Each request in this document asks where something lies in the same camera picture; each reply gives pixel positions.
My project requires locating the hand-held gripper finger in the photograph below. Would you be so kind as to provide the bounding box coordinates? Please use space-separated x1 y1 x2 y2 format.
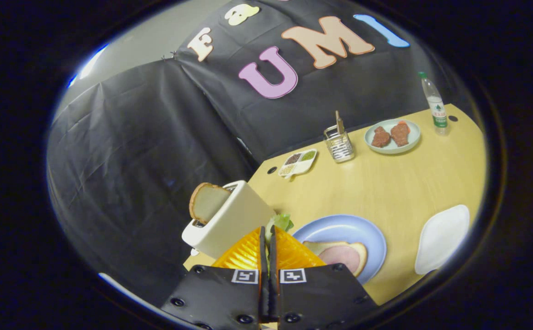
161 226 270 330
269 225 379 330

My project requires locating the green lettuce leaf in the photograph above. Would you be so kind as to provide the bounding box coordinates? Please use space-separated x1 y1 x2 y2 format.
265 213 294 243

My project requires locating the bread slice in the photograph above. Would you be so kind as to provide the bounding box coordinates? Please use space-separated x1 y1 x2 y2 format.
189 182 232 225
303 241 368 278

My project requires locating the pink ham slice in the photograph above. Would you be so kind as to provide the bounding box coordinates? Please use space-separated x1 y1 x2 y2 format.
318 246 361 275

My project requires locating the cream toaster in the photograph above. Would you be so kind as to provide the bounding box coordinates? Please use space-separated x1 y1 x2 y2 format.
182 180 277 260

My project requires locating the blue round plate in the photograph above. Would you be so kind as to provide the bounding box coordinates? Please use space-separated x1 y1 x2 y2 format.
293 214 387 285

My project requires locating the divided white condiment dish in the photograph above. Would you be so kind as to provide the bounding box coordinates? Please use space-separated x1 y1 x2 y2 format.
278 148 317 180

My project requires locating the white oblong plate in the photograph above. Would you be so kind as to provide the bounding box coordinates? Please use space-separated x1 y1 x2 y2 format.
415 204 470 275

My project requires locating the brown meat patty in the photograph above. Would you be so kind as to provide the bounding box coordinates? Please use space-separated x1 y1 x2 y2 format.
390 121 411 147
371 126 391 148

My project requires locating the black backdrop cloth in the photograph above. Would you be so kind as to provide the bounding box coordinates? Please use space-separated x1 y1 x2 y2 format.
46 0 473 308

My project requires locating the pale green plate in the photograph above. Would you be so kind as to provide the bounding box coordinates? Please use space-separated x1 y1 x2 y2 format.
364 119 421 154

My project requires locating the clear water bottle green cap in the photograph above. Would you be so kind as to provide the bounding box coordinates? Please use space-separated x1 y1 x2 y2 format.
418 71 449 136

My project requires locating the metal wire utensil holder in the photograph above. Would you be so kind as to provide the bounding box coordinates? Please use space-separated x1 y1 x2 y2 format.
324 125 355 164

